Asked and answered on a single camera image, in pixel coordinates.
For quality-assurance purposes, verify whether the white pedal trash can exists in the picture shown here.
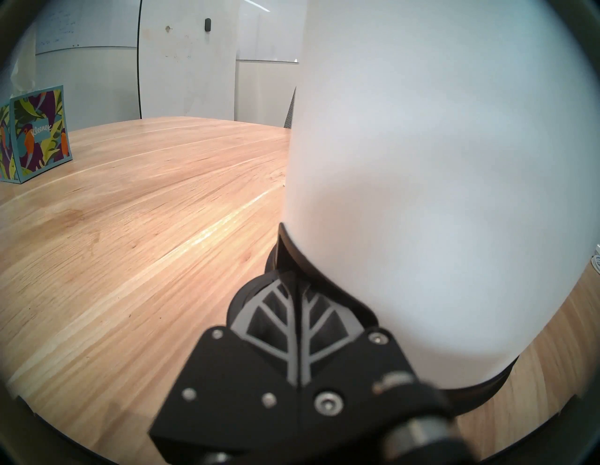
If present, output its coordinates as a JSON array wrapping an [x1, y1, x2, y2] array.
[[265, 0, 600, 415]]

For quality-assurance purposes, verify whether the wall whiteboard with writing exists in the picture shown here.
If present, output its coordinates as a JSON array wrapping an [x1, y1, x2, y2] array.
[[34, 0, 139, 55]]

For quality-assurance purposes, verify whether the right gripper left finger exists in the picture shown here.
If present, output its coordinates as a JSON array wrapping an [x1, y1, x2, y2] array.
[[150, 280, 305, 463]]

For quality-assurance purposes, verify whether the rolling whiteboard on stand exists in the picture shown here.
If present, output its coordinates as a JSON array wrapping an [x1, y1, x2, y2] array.
[[137, 0, 240, 121]]

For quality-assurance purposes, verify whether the colourful toucan tissue box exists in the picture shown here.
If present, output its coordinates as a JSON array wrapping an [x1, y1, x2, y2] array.
[[0, 85, 74, 184]]

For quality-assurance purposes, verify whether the white tissue sheet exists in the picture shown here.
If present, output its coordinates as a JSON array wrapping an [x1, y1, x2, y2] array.
[[9, 26, 38, 97]]

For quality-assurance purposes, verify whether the wide glass wall whiteboard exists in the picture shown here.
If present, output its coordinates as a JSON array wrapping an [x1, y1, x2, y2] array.
[[234, 0, 308, 63]]

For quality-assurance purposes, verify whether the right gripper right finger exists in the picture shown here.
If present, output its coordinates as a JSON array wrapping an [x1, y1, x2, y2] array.
[[300, 283, 453, 436]]

